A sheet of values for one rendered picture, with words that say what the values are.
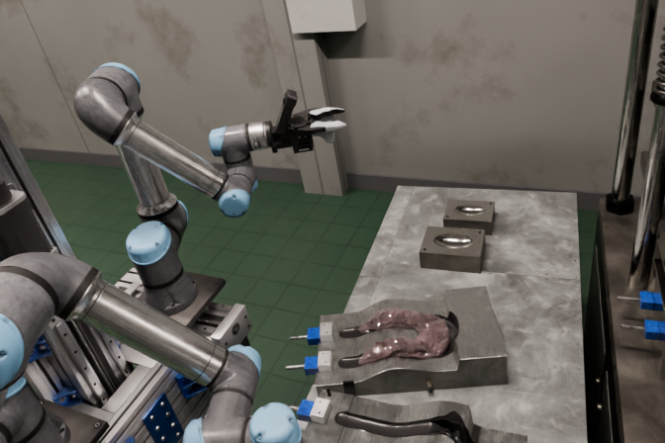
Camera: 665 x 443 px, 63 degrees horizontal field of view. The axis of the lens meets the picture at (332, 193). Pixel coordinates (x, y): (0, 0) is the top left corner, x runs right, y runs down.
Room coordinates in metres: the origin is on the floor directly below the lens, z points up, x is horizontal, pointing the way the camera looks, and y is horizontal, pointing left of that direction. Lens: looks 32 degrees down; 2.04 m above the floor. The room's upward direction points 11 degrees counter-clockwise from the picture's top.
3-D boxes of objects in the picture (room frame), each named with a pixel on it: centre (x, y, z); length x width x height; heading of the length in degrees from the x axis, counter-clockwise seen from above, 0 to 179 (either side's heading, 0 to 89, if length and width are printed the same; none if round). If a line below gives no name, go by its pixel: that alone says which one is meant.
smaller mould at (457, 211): (1.62, -0.48, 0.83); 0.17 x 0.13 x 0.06; 65
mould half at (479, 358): (1.08, -0.12, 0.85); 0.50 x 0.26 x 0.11; 82
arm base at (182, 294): (1.23, 0.51, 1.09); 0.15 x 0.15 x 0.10
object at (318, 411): (0.89, 0.17, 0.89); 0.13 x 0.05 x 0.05; 65
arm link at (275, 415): (0.56, 0.17, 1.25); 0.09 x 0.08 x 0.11; 80
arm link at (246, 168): (1.33, 0.24, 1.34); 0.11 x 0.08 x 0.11; 176
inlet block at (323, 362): (1.05, 0.15, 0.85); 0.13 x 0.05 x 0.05; 82
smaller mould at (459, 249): (1.46, -0.37, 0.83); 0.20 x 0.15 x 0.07; 65
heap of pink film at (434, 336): (1.07, -0.12, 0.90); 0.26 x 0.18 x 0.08; 82
